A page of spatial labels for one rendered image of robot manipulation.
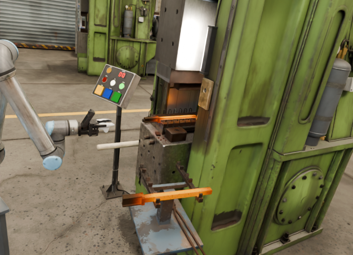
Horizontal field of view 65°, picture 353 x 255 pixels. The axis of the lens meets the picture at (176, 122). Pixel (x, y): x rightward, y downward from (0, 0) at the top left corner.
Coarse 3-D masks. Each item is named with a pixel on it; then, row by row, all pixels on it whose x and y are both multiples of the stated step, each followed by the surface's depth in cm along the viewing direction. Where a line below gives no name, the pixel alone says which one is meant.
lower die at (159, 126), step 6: (156, 114) 199; (162, 114) 201; (168, 114) 203; (174, 114) 205; (180, 114) 204; (186, 114) 205; (192, 114) 207; (162, 120) 185; (168, 120) 188; (174, 120) 190; (180, 120) 191; (186, 120) 193; (192, 120) 195; (156, 126) 191; (162, 126) 182; (168, 126) 184; (174, 126) 186; (180, 126) 189; (162, 132) 183
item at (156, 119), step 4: (156, 116) 186; (168, 116) 191; (172, 116) 192; (176, 116) 193; (180, 116) 194; (184, 116) 196; (188, 116) 197; (192, 116) 198; (144, 120) 181; (148, 120) 183; (152, 120) 184; (156, 120) 185
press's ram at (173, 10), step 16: (176, 0) 156; (192, 0) 151; (160, 16) 175; (176, 16) 158; (192, 16) 155; (208, 16) 160; (160, 32) 176; (176, 32) 159; (192, 32) 159; (160, 48) 178; (176, 48) 160; (192, 48) 163; (176, 64) 162; (192, 64) 167
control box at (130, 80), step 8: (104, 72) 226; (112, 72) 222; (128, 72) 215; (120, 80) 216; (128, 80) 212; (136, 80) 215; (104, 88) 221; (112, 88) 217; (128, 88) 211; (96, 96) 229; (128, 96) 213; (120, 104) 210
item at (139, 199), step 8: (160, 192) 124; (168, 192) 125; (176, 192) 126; (184, 192) 126; (192, 192) 127; (200, 192) 129; (208, 192) 131; (128, 200) 117; (136, 200) 118; (144, 200) 118; (152, 200) 120; (160, 200) 122
